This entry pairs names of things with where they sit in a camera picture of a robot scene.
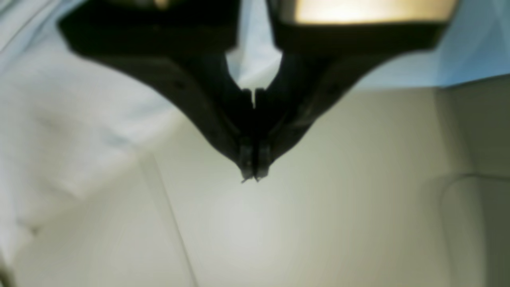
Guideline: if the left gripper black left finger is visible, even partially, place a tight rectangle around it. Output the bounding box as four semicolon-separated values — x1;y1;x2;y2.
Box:
58;0;255;180

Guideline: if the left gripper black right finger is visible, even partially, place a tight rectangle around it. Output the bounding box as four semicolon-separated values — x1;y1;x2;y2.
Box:
254;0;459;180

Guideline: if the white t-shirt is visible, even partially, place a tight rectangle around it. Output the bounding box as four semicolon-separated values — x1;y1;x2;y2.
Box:
1;0;509;269

